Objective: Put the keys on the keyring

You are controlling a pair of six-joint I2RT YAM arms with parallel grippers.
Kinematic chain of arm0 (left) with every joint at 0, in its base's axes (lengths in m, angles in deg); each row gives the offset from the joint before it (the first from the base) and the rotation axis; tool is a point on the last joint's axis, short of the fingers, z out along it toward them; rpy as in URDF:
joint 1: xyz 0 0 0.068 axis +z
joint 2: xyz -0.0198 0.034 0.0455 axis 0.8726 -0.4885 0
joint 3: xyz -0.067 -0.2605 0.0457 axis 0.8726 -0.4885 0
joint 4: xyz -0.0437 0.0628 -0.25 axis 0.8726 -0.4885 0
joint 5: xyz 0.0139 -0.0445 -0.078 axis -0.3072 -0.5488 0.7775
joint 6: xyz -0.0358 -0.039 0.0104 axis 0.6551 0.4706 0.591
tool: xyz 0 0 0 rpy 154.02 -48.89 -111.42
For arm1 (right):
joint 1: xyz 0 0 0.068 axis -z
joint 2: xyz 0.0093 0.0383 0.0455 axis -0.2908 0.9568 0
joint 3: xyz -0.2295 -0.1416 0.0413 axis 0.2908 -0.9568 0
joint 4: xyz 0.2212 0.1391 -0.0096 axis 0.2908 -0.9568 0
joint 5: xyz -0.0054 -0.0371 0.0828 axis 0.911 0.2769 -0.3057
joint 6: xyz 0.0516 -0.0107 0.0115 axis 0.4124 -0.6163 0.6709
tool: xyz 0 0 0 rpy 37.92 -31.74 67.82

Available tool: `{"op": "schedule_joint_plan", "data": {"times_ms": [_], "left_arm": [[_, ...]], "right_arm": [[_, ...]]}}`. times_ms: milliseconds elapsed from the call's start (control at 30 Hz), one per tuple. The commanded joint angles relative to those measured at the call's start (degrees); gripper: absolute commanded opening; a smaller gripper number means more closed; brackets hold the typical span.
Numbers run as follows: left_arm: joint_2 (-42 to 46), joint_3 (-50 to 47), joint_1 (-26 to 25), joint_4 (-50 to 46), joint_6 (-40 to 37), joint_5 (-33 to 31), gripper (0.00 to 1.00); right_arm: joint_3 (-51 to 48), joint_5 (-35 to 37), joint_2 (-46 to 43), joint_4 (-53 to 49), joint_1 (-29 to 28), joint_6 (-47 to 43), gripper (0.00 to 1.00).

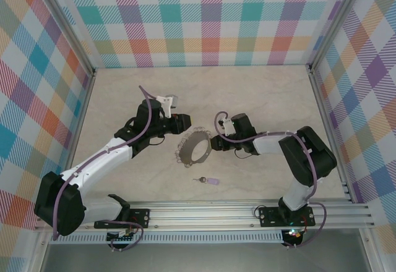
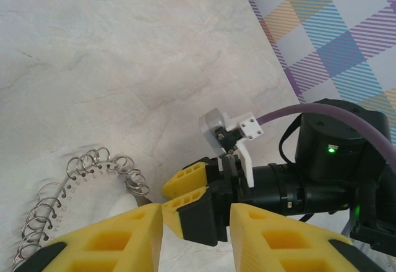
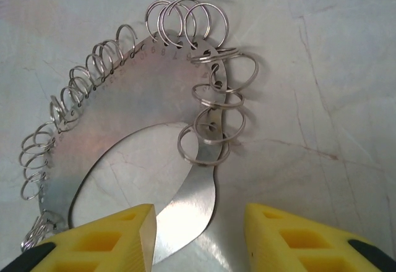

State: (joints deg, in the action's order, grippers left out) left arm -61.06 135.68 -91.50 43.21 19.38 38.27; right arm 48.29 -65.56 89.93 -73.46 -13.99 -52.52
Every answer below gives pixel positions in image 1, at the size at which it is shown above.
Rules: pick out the key with purple tag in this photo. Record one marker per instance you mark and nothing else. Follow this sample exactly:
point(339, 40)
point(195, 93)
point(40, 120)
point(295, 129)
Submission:
point(213, 181)

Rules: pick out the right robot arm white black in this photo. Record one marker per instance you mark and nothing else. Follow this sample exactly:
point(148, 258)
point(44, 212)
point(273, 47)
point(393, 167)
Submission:
point(321, 160)

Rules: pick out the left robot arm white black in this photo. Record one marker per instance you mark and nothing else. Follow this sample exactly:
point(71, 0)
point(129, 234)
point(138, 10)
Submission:
point(58, 204)

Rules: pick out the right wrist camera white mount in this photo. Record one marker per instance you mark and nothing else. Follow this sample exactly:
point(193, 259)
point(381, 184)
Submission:
point(227, 125)

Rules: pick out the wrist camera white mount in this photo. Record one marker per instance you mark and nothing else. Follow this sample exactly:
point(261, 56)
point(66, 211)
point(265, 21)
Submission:
point(171, 100)
point(227, 125)

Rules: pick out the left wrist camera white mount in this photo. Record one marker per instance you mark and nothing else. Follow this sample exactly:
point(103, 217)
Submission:
point(171, 100)

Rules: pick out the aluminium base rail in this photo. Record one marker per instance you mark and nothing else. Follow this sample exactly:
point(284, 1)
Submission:
point(201, 213)

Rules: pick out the aluminium side rail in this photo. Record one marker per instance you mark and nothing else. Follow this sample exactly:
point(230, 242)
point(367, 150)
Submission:
point(325, 114)
point(82, 114)

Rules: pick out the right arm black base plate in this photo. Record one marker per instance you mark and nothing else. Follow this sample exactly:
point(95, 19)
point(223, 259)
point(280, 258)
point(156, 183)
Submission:
point(269, 218)

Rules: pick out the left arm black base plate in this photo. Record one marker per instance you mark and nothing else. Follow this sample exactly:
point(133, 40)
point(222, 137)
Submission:
point(143, 218)

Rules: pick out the aluminium corner post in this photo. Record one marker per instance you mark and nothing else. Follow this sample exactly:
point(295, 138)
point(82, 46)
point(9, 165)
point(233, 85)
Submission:
point(335, 21)
point(69, 21)

